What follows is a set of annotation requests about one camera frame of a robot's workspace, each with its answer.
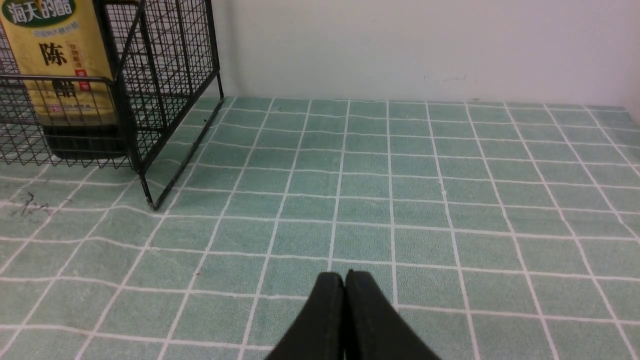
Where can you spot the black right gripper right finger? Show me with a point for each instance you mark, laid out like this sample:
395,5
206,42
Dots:
374,329

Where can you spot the green checkered tablecloth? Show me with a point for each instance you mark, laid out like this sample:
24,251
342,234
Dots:
497,230

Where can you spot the black wire mesh shelf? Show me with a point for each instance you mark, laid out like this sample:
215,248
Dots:
163,55

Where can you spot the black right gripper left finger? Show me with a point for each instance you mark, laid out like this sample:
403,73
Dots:
315,334

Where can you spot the vinegar bottle gold cap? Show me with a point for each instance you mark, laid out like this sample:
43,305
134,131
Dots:
60,43

